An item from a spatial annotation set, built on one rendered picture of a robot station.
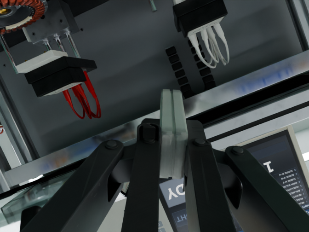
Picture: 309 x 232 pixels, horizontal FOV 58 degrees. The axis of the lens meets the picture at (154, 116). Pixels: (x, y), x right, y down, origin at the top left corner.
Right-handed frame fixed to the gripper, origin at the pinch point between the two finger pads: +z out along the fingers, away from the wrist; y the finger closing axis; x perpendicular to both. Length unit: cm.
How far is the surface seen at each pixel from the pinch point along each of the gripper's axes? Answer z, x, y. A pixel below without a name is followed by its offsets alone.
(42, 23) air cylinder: 33.6, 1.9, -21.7
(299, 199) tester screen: 23.4, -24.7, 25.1
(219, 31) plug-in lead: 31.7, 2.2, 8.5
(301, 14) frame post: 37.8, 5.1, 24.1
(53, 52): 22.3, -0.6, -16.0
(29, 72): 23.9, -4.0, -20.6
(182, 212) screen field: 23.6, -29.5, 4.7
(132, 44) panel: 44.6, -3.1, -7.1
